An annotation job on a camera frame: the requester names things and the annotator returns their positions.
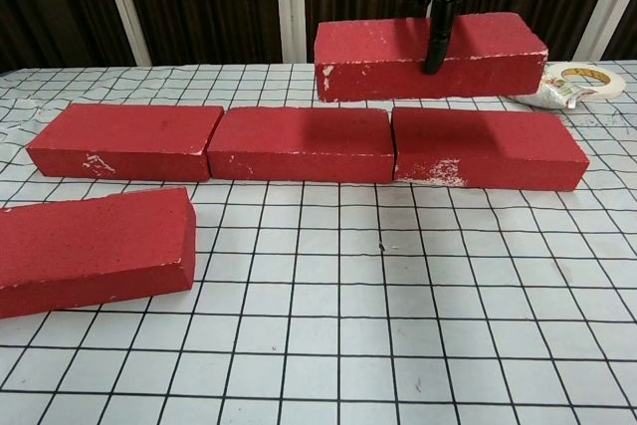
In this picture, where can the white tape roll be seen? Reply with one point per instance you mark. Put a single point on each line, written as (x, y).
(609, 86)

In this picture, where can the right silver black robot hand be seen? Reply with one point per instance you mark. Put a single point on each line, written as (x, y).
(440, 22)

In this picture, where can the white snack packet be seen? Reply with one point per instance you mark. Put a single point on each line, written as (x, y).
(555, 91)

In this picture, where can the white black checkered tablecloth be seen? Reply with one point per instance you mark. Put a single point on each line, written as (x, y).
(318, 320)

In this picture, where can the red foam brick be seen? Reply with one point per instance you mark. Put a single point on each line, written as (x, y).
(129, 129)
(94, 251)
(488, 146)
(378, 47)
(298, 146)

